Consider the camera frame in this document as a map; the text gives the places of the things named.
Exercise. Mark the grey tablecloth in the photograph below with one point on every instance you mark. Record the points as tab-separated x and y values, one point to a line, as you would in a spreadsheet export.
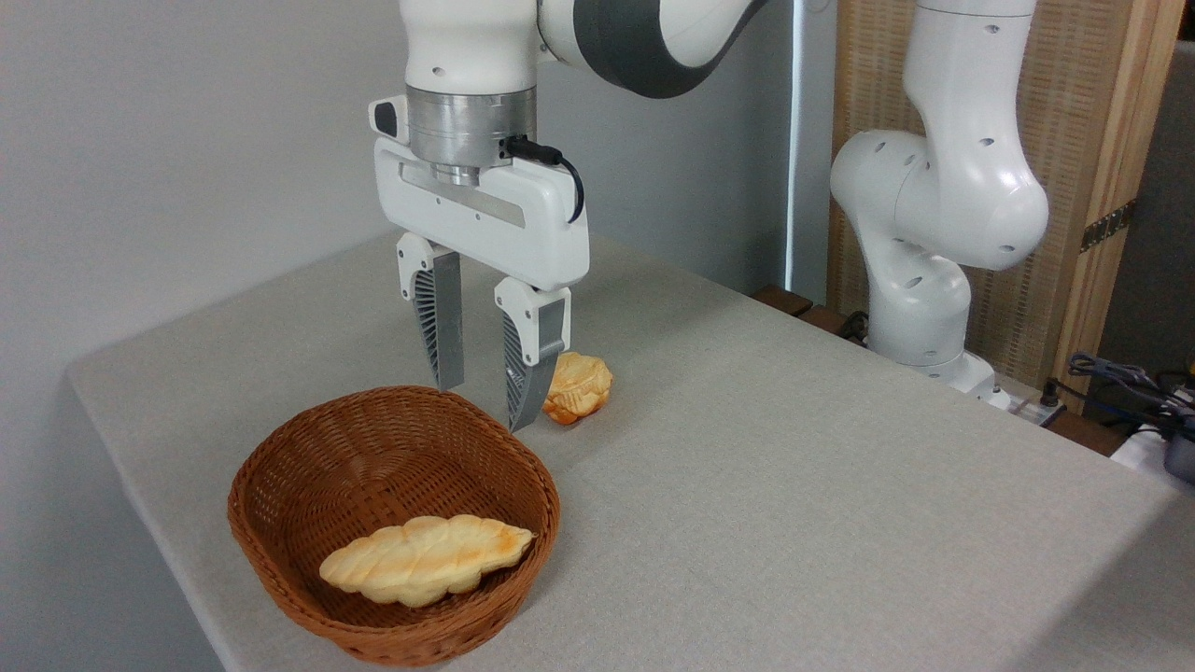
794	485

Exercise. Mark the wooden rattan folding screen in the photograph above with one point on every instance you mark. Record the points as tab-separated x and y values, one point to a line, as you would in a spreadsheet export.
1064	93

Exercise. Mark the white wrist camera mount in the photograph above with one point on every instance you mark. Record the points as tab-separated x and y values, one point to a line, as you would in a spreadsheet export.
386	117

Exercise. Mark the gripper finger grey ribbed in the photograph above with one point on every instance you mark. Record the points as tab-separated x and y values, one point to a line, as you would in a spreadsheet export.
448	317
546	331

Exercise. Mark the small round bread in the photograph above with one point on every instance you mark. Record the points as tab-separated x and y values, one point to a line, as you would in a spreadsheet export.
583	383

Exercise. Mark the silver wrist flange adapter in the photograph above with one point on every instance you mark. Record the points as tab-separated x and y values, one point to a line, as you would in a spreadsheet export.
467	121

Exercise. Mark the brown wicker basket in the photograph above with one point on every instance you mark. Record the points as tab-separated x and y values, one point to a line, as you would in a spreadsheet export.
373	448

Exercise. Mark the dark grey container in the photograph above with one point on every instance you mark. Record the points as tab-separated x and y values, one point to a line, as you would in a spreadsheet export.
1181	457

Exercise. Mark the long leaf-shaped bread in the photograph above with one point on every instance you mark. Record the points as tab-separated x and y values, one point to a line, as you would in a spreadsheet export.
420	560

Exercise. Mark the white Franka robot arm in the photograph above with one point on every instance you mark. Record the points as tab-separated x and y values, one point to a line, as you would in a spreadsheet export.
971	187

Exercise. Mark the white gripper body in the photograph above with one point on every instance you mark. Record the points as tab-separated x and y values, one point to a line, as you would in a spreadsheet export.
485	224

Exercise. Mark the dark metal screen hinge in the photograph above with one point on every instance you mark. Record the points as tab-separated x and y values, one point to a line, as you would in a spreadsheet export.
1108	226

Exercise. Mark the dark grey partition panel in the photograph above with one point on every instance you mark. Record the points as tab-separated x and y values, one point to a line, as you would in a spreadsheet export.
1158	233

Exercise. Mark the white box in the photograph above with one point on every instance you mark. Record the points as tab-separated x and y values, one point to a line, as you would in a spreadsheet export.
1141	453

